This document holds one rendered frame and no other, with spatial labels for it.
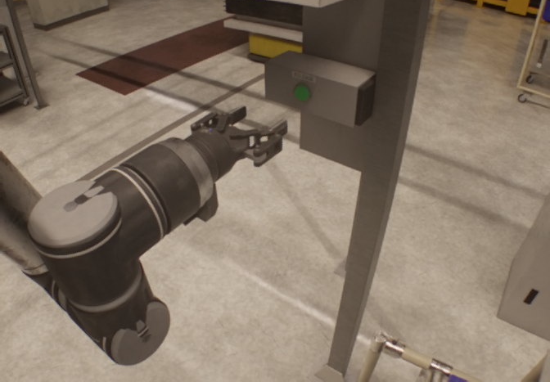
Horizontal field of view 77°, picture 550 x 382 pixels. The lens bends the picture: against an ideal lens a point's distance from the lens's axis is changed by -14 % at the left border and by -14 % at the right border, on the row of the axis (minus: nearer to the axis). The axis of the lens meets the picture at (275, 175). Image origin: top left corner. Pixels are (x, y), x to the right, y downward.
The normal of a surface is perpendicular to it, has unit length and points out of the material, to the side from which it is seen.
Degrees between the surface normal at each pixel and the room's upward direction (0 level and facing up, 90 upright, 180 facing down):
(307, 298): 0
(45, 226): 5
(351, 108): 90
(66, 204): 0
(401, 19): 90
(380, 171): 90
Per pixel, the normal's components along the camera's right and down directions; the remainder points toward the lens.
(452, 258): -0.01, -0.79
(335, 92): -0.58, 0.50
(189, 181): 0.73, -0.02
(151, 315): 0.84, 0.24
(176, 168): 0.48, -0.43
